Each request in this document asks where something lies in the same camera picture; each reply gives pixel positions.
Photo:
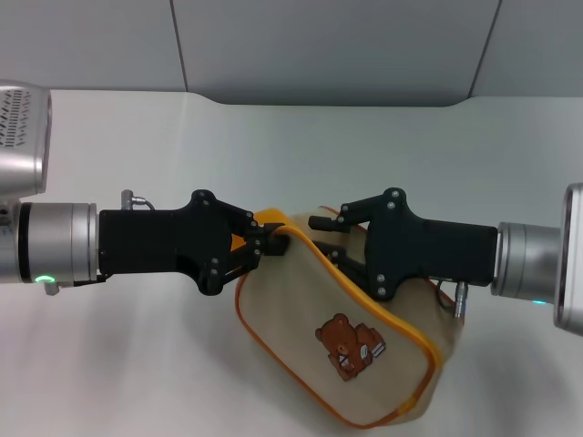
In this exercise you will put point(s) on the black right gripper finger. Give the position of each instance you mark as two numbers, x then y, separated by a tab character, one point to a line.
348	266
332	222

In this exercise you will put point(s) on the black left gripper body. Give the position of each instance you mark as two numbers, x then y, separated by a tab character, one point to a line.
159	241

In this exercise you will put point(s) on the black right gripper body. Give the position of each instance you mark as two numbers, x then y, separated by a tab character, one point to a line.
432	250

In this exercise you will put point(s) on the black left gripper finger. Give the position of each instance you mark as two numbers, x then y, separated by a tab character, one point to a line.
275	246
266	229

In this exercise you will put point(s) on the beige bear food bag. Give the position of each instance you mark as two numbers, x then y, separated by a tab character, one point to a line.
291	309

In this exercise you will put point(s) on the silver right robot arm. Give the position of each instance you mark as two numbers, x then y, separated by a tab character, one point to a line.
526	259

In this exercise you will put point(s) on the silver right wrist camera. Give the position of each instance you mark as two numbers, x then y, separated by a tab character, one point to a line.
571	255

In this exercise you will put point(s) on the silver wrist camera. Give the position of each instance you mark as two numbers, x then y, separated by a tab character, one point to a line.
20	141
571	255

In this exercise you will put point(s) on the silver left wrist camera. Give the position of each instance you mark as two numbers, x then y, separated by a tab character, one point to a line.
20	141

